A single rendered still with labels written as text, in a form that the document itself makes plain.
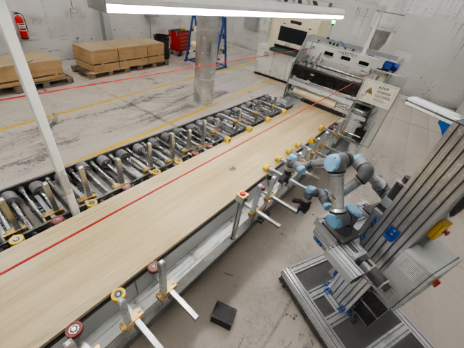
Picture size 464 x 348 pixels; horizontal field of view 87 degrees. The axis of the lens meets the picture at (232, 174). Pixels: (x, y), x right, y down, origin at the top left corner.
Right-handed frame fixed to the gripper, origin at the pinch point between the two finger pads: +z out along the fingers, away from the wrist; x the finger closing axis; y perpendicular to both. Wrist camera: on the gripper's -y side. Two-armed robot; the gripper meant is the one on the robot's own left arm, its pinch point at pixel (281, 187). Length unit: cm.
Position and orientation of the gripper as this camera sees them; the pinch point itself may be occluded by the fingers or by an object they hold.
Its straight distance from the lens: 233.4
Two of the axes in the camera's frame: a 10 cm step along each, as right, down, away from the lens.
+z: -1.4, 7.8, 6.1
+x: -7.7, -4.8, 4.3
